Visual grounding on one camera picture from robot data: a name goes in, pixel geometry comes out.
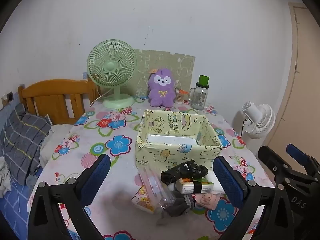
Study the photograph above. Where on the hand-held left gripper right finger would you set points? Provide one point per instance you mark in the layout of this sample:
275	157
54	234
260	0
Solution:
228	180

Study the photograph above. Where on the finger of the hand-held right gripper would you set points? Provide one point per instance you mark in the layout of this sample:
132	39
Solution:
297	153
272	161

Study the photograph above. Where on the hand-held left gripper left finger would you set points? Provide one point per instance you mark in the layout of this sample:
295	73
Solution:
96	177

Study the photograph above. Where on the pink wipes pack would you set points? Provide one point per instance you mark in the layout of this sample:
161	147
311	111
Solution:
207	200

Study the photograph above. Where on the black-banded tissue pack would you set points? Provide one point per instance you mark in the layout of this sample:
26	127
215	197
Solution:
192	186

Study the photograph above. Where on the black plastic bag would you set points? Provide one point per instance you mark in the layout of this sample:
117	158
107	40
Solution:
185	171

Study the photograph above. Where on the cartoon tissue pack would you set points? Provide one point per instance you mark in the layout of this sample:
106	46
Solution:
143	201

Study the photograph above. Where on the plastic-wrapped roll pack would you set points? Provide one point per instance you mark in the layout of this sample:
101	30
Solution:
153	185

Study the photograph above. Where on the yellow cartoon storage box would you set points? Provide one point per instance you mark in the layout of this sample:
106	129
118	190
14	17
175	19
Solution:
160	155

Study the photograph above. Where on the white standing fan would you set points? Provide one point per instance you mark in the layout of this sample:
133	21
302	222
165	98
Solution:
260	122

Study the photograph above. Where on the white bed cloth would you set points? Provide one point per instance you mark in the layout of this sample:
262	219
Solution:
55	140

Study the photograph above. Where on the white box inside basket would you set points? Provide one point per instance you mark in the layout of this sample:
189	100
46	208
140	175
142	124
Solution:
172	139

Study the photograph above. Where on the beige door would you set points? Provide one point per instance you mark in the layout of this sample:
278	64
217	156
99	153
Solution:
300	80

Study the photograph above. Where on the grey plaid pillow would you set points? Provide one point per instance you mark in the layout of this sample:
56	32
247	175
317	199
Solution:
22	142

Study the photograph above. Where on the glass jar mug green lid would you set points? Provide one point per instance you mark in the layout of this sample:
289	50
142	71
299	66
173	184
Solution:
198	97

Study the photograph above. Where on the blue bed sheet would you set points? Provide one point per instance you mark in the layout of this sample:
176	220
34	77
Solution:
15	212

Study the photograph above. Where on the grey white crumpled cloth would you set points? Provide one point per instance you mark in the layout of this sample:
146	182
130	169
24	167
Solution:
3	177

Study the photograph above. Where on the cotton swab container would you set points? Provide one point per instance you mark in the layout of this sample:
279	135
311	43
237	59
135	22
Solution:
179	97

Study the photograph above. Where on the wooden bed headboard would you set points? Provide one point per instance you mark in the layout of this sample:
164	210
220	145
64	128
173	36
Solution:
55	90

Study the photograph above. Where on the purple plush toy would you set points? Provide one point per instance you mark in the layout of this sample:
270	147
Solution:
161	92

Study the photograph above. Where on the green desk fan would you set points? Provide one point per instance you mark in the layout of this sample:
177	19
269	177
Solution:
110	65

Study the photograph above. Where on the cartoon printed cardboard panel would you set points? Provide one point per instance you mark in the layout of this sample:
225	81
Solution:
172	65

